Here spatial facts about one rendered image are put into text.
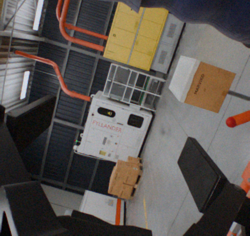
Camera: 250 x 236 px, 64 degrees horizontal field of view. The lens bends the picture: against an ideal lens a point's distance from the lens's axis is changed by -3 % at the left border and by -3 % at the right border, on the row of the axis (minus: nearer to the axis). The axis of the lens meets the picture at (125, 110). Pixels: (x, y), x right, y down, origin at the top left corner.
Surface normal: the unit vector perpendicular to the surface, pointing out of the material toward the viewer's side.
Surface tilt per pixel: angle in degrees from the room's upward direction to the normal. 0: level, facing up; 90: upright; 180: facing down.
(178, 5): 68
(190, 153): 0
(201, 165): 0
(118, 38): 90
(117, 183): 90
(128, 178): 89
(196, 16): 104
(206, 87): 90
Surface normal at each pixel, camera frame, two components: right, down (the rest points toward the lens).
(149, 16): -0.02, 0.26
